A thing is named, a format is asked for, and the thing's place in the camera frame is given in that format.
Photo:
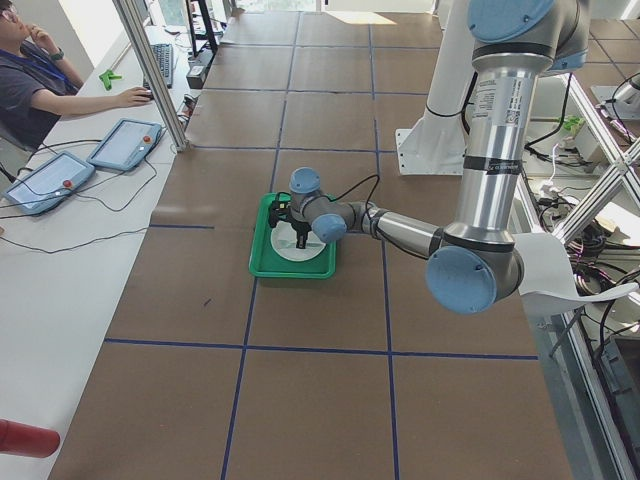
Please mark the seated person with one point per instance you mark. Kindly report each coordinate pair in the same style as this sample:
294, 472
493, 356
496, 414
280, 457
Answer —
39, 85

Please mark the near blue teach pendant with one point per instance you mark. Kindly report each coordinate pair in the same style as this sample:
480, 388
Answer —
49, 184

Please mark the far blue teach pendant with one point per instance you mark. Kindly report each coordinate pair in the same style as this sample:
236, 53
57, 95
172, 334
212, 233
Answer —
126, 145

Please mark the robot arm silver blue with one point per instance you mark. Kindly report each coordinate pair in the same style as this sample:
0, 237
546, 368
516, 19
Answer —
472, 263

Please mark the red cylinder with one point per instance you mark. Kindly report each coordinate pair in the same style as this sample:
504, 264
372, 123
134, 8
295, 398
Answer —
27, 440

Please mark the green plastic tray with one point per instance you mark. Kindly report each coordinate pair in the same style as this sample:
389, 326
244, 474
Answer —
266, 263

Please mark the white round plate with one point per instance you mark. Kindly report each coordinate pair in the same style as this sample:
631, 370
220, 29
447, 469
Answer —
284, 243

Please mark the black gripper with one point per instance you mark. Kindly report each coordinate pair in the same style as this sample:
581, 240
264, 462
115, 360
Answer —
301, 231

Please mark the black keyboard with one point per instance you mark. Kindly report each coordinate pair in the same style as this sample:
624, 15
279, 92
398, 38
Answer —
164, 56

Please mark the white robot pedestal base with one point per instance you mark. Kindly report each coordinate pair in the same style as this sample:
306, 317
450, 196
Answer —
435, 145

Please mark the green clamp tool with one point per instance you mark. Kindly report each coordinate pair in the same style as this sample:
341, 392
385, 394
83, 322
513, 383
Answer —
107, 78

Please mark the aluminium frame post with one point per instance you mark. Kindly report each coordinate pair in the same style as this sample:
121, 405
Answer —
133, 26

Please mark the blue teach pendant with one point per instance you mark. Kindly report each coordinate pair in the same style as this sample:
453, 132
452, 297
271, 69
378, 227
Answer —
126, 145
49, 184

